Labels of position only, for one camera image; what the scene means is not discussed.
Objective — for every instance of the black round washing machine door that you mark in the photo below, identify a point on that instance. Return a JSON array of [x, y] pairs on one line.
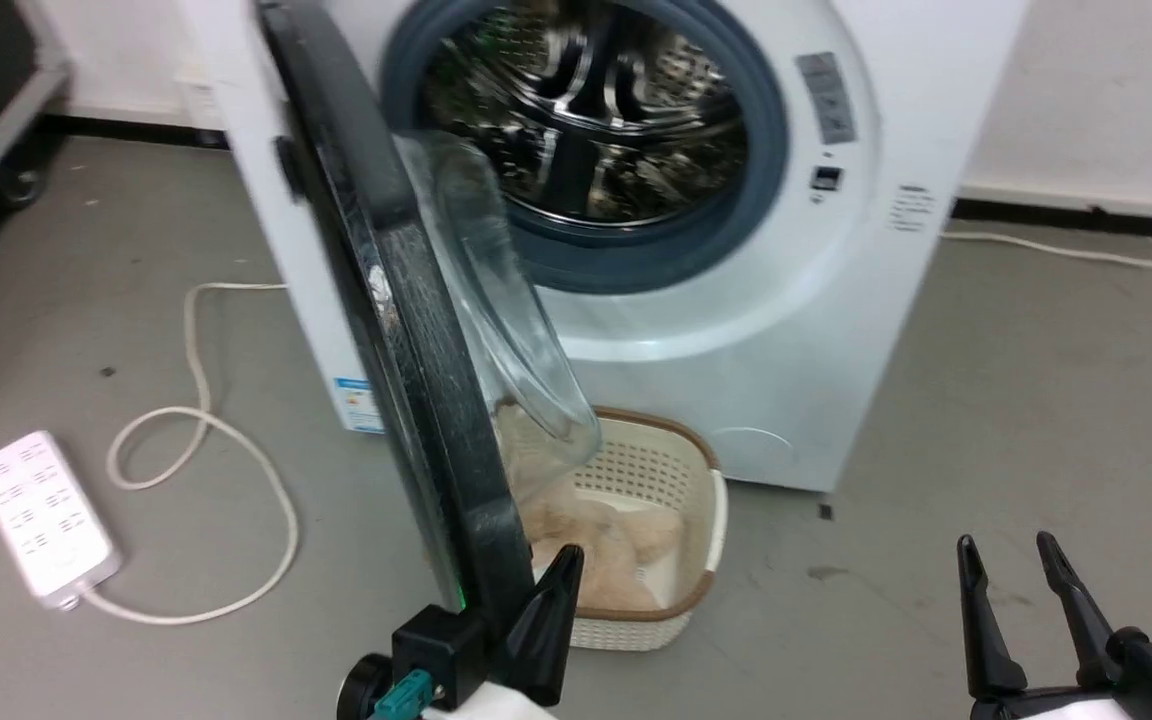
[[416, 330]]

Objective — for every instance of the blue energy label sticker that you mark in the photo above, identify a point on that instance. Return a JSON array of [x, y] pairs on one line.
[[358, 405]]

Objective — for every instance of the grey-blue rubber door gasket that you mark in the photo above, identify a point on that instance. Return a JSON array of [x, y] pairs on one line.
[[768, 150]]

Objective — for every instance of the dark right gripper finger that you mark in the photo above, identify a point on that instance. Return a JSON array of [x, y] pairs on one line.
[[1078, 610], [986, 625]]

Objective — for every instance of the white power strip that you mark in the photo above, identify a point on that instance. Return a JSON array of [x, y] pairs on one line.
[[41, 515]]

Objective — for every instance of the grey rectangular sticker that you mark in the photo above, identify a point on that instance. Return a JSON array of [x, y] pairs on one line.
[[826, 98]]

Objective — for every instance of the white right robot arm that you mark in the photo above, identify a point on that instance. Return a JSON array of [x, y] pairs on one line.
[[1076, 711]]

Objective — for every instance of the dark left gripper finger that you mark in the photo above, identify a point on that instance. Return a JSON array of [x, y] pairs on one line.
[[544, 625]]

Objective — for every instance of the white brown-rimmed laundry basket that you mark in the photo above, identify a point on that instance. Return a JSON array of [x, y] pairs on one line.
[[658, 468]]

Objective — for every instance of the white front-load washing machine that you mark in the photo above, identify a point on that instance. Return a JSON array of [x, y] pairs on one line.
[[786, 350]]

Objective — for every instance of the beige cloth in basket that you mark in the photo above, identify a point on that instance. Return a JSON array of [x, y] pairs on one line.
[[616, 540]]

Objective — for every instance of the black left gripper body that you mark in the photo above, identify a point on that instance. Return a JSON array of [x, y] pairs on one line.
[[441, 650]]

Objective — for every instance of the shiny steel washer drum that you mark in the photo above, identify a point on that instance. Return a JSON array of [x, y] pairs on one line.
[[616, 120]]

